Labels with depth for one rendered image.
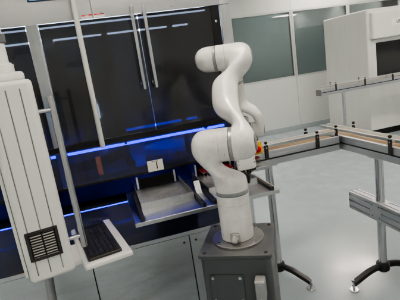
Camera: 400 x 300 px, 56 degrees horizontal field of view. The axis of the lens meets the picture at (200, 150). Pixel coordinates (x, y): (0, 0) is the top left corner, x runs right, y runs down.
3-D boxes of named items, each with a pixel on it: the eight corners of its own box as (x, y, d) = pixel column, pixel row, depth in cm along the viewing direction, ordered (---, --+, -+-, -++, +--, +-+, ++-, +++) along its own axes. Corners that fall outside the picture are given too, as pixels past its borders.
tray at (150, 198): (134, 190, 211) (133, 184, 210) (179, 181, 217) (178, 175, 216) (141, 211, 178) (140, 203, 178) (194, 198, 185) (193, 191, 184)
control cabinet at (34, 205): (23, 240, 184) (-20, 80, 167) (63, 228, 192) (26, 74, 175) (25, 288, 139) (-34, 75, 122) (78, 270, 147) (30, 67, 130)
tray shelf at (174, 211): (126, 196, 210) (125, 193, 209) (242, 169, 226) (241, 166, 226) (136, 228, 164) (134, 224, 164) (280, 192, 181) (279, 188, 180)
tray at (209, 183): (192, 178, 219) (191, 172, 218) (234, 168, 225) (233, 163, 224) (209, 194, 186) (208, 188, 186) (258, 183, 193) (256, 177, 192)
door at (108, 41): (65, 146, 190) (37, 25, 177) (155, 129, 201) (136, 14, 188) (65, 146, 190) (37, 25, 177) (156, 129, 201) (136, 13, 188)
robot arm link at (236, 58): (215, 167, 137) (260, 163, 133) (208, 153, 127) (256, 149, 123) (215, 58, 159) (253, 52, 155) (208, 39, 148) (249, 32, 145)
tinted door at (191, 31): (156, 128, 201) (136, 14, 189) (231, 115, 212) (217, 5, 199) (156, 129, 201) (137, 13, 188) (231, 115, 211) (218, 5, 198)
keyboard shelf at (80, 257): (54, 239, 186) (53, 234, 185) (109, 222, 197) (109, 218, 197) (65, 280, 146) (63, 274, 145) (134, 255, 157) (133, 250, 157)
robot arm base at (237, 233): (262, 250, 130) (256, 200, 126) (208, 251, 135) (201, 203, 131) (265, 226, 148) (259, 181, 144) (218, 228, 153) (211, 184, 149)
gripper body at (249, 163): (249, 144, 191) (252, 165, 193) (231, 147, 188) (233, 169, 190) (255, 146, 183) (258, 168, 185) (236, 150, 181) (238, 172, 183)
